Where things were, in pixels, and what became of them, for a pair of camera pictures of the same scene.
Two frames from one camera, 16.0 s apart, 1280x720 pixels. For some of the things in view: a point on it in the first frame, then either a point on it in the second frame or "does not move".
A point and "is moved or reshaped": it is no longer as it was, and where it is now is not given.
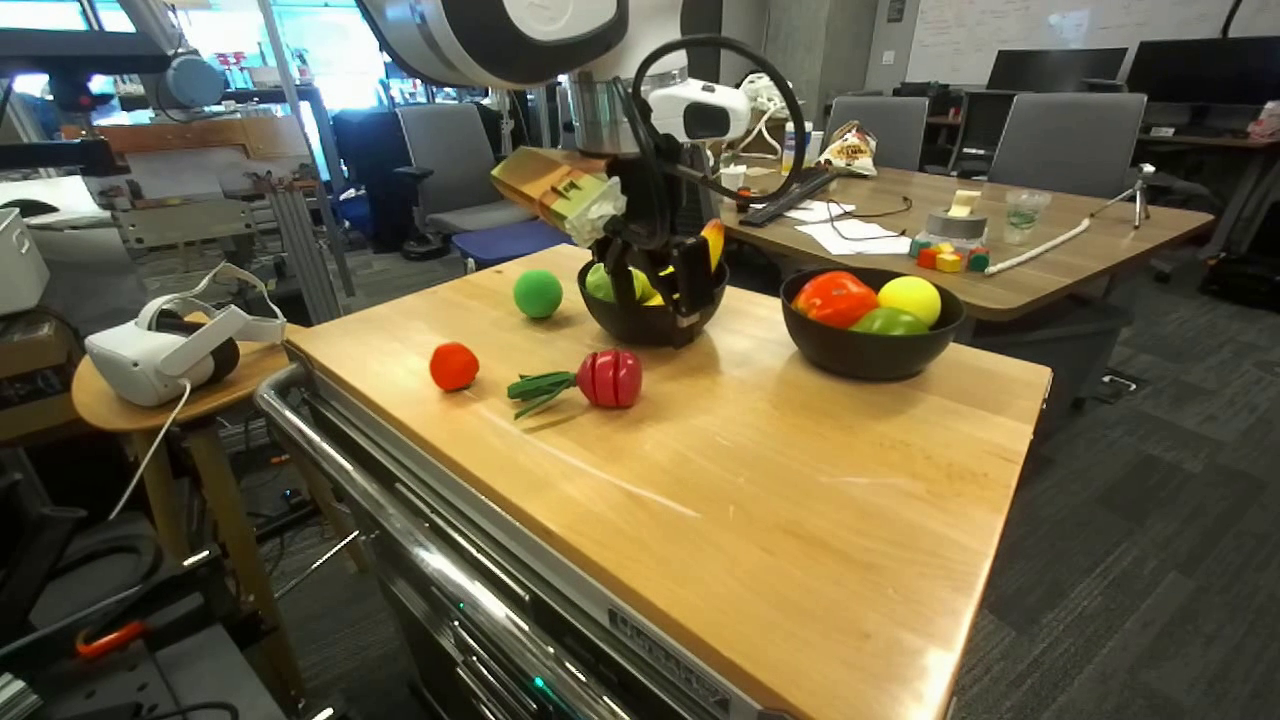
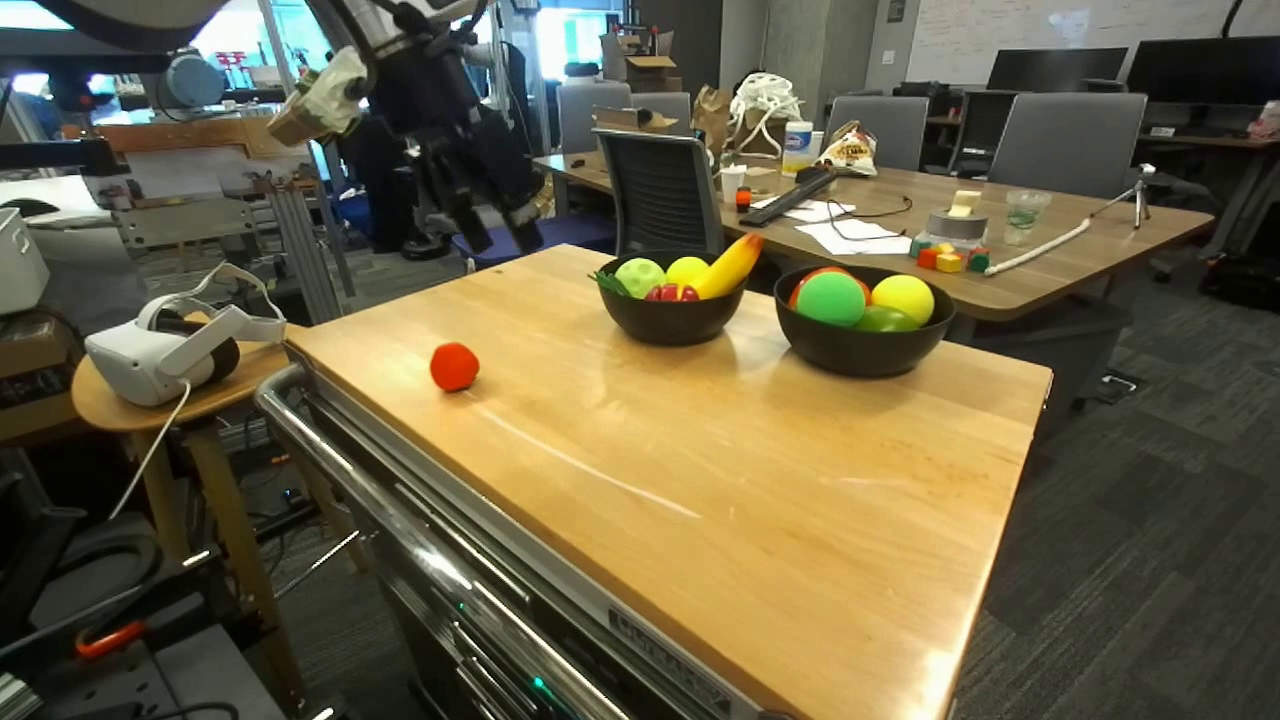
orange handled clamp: (94, 642) does not move
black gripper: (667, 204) to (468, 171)
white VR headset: (181, 340) does not move
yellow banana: (712, 233) to (726, 270)
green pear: (893, 324) does not move
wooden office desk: (948, 224) does not move
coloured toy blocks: (946, 262) does not move
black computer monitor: (1056, 71) does not move
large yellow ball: (913, 290) does not move
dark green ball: (539, 292) to (831, 299)
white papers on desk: (842, 233) does not move
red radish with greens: (611, 380) is moved or reshaped
